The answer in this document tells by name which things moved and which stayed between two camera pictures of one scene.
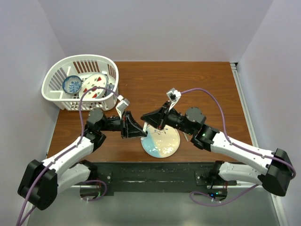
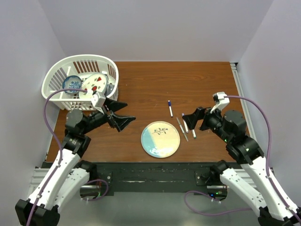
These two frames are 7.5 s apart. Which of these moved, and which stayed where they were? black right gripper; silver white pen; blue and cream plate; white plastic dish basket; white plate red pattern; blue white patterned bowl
Moved: silver white pen; black right gripper
Stayed: white plate red pattern; blue white patterned bowl; blue and cream plate; white plastic dish basket
